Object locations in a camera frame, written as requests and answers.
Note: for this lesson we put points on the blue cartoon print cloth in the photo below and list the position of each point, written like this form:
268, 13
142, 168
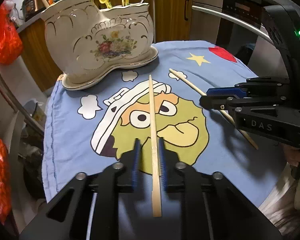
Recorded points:
87, 130

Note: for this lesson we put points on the red plastic bag upper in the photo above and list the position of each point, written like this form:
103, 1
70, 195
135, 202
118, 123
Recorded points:
11, 45

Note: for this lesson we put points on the right hand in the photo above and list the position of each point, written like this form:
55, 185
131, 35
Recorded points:
292, 155

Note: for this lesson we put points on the chrome curved rail left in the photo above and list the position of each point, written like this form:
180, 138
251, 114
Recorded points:
17, 107

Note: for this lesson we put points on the white ceramic oval saucer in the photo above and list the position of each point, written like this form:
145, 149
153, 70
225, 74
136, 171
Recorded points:
69, 85

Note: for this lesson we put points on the white ceramic double utensil holder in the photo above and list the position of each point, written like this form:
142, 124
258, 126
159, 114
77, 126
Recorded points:
84, 41

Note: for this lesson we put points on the red plastic bag lower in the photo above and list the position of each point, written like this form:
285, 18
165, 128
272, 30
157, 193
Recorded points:
5, 186

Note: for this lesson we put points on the chrome curved rail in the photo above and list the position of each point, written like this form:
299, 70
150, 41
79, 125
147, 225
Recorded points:
239, 22
17, 107

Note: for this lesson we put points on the electric pressure cooker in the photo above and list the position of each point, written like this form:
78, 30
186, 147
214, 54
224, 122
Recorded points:
31, 8

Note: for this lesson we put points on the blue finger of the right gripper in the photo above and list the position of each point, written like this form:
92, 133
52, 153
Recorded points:
214, 102
227, 91

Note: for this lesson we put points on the built-in oven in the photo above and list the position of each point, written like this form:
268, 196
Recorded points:
237, 40

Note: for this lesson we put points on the chrome curved rail right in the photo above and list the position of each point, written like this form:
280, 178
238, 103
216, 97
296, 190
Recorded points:
239, 22

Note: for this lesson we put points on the wooden kitchen cabinets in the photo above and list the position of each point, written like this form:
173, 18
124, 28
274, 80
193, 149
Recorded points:
173, 20

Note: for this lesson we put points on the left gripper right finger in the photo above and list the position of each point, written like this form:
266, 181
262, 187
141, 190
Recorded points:
162, 159

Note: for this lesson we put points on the red plastic bag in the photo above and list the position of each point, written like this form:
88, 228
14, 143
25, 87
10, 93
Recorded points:
5, 186
11, 45

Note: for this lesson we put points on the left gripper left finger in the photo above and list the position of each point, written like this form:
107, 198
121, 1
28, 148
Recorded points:
135, 167

